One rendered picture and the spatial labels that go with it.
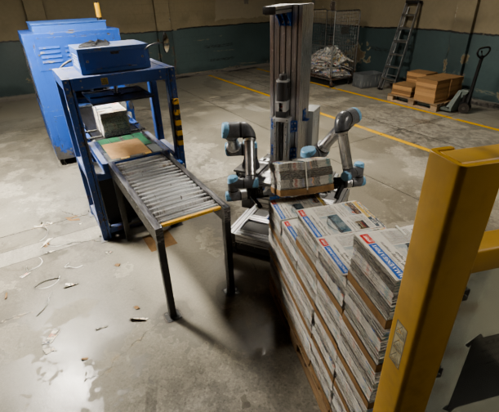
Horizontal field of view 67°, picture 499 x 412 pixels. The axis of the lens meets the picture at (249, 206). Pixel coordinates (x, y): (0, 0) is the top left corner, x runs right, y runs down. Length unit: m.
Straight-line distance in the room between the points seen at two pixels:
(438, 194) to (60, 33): 5.40
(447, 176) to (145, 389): 2.27
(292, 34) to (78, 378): 2.73
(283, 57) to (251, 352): 2.12
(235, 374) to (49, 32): 4.76
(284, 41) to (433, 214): 2.38
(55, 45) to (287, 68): 3.54
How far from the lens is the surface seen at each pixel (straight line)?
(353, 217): 2.04
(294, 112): 3.07
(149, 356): 2.80
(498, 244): 0.91
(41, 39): 5.76
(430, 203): 0.77
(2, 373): 3.12
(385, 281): 1.37
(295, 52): 2.98
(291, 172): 2.54
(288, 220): 2.43
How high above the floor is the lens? 2.10
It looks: 29 degrees down
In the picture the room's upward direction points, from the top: 2 degrees counter-clockwise
